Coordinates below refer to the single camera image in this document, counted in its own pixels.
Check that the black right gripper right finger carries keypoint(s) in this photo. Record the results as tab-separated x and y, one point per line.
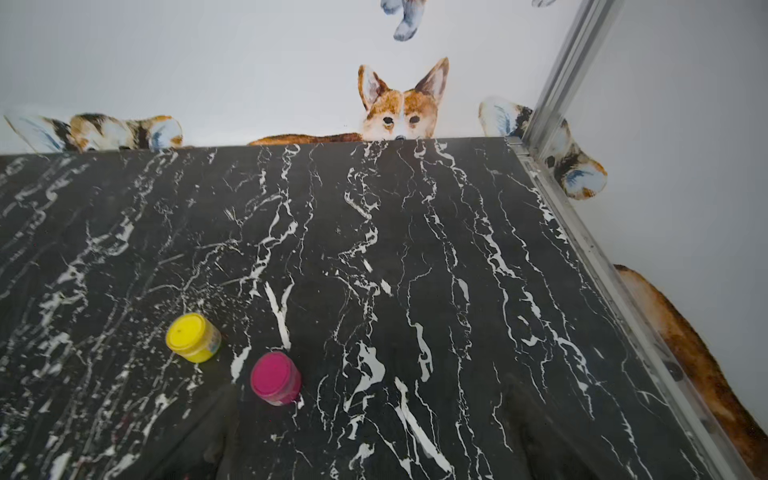
548	454

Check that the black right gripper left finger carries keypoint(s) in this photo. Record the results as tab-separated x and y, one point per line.
202	447

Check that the magenta paint jar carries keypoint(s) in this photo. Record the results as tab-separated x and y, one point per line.
275	379

